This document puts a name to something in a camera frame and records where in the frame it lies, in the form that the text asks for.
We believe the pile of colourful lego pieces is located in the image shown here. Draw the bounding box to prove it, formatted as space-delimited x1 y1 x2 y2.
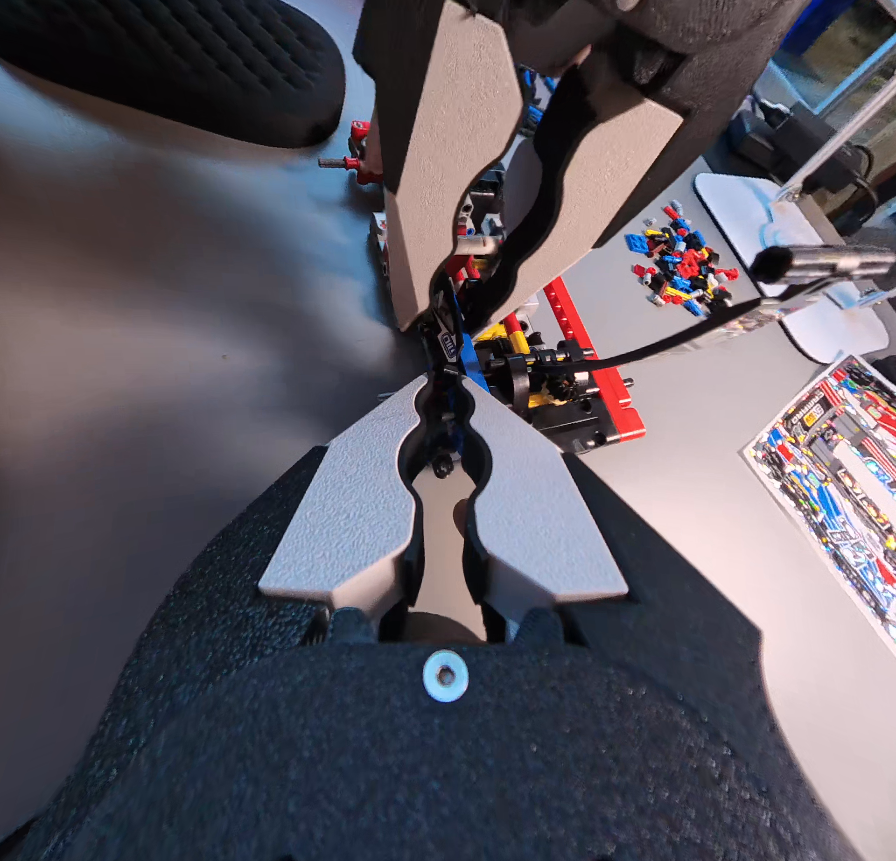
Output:
625 202 741 317

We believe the black wrist rest pad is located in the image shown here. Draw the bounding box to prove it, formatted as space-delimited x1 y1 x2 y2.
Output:
0 0 347 149

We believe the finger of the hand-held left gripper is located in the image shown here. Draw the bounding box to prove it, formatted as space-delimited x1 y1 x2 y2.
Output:
463 62 686 338
384 0 526 333

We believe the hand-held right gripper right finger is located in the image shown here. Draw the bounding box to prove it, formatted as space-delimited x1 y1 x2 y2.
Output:
456 377 631 639

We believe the lego car chassis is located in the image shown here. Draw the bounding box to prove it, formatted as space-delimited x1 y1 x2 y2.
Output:
317 119 646 456

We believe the holographic sticker sheet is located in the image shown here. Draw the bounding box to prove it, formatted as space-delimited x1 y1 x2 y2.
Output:
742 356 896 638

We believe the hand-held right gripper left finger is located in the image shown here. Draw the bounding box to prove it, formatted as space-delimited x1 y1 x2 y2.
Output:
258 374 431 627

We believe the black power adapter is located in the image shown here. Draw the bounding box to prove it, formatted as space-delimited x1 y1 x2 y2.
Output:
727 101 879 207

